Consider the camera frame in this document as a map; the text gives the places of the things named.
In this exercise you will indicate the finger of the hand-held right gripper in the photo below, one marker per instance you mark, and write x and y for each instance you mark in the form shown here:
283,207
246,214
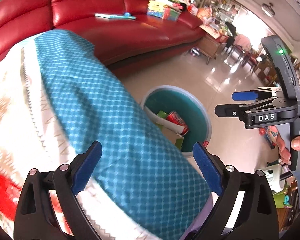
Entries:
245,95
230,110

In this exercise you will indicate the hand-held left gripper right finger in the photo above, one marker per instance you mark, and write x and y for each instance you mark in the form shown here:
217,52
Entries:
207,170

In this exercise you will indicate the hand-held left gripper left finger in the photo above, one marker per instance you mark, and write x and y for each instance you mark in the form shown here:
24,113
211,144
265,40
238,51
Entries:
86,167

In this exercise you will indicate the teal plastic bin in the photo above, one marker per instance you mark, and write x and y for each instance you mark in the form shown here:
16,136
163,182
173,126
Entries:
190,115

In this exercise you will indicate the white green carton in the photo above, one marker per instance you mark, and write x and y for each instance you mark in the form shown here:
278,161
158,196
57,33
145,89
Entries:
173,140

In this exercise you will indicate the red yellow snack wrapper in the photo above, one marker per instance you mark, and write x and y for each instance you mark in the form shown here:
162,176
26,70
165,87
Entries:
176,120

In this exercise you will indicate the orange red wrapper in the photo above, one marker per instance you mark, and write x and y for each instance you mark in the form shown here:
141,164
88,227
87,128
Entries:
2,192

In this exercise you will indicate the colourful floor toy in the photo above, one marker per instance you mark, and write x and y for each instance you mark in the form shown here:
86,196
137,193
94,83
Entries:
267,136

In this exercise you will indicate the pink cloth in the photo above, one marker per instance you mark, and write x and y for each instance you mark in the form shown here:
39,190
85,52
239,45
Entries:
242,42

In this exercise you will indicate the patchwork printed cloth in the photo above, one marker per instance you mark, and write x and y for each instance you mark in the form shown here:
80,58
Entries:
130,130

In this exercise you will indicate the low wooden table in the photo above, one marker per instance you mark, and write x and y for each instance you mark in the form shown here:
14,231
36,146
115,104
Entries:
210,45

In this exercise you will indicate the black chair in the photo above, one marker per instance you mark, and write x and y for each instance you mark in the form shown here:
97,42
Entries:
230,33

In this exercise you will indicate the small blue white ball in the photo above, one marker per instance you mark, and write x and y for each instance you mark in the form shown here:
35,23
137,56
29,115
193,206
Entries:
195,52

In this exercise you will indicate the white plastic stool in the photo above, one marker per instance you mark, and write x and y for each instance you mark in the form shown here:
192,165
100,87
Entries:
273,177

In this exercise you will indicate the ceiling fan lamp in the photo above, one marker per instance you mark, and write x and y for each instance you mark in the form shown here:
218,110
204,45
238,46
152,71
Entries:
268,8

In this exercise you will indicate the cluttered toy pile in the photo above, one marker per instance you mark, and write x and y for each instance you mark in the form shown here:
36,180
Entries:
207,15

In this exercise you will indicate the stack of colourful toy boxes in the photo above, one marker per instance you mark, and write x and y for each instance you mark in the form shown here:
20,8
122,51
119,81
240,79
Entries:
162,8

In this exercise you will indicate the thin teal book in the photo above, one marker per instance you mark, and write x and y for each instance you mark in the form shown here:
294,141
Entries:
110,16

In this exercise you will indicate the red leather sofa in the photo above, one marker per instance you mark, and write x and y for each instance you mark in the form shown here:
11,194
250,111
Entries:
90,0

